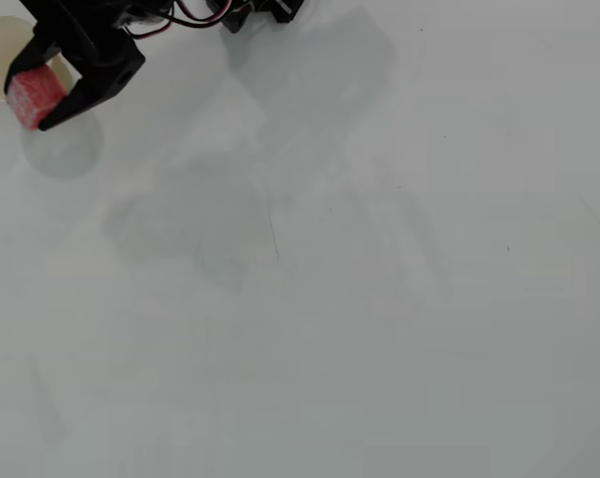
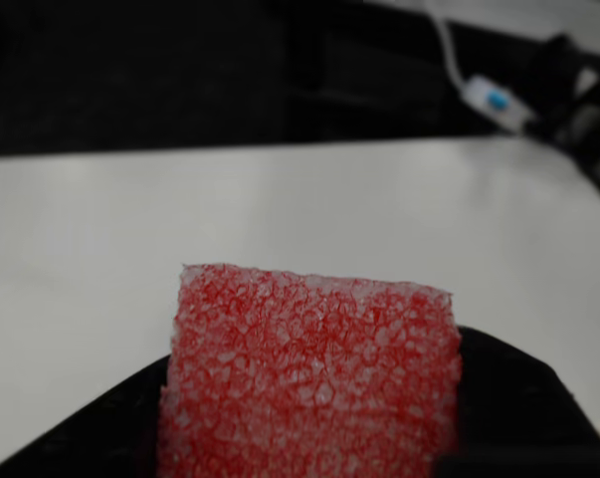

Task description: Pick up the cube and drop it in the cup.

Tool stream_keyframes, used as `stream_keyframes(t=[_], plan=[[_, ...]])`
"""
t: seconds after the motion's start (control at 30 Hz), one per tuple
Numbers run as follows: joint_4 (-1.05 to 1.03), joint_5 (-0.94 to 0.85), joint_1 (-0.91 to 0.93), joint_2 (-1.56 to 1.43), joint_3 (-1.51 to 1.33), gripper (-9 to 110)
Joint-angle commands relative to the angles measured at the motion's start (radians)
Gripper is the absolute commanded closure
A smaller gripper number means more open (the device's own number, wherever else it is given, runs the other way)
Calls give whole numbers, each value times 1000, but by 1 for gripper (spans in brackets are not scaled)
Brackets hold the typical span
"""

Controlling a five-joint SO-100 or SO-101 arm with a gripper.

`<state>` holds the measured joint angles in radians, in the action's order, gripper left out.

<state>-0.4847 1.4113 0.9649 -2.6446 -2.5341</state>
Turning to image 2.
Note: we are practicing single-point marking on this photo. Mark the black blurred equipment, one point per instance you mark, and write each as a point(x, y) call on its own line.
point(578, 109)

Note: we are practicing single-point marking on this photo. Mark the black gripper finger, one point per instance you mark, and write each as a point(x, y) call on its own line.
point(80, 438)
point(518, 418)

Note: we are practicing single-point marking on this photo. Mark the red foam cube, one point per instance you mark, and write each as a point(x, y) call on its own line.
point(309, 378)

